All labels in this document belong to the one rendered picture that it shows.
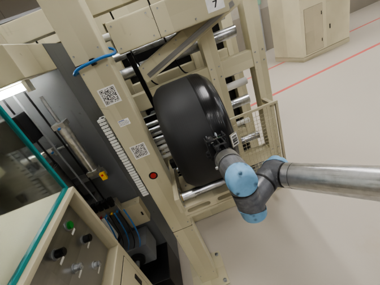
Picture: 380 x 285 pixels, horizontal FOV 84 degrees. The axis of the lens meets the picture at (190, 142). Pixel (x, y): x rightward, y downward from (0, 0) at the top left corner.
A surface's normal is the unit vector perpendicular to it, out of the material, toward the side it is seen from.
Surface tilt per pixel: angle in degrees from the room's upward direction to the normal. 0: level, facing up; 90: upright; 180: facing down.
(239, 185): 83
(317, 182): 66
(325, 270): 0
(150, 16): 90
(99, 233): 90
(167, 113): 44
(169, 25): 90
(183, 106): 40
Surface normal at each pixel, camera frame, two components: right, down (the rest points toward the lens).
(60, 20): 0.18, 0.43
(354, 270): -0.33, -0.82
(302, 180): -0.82, 0.15
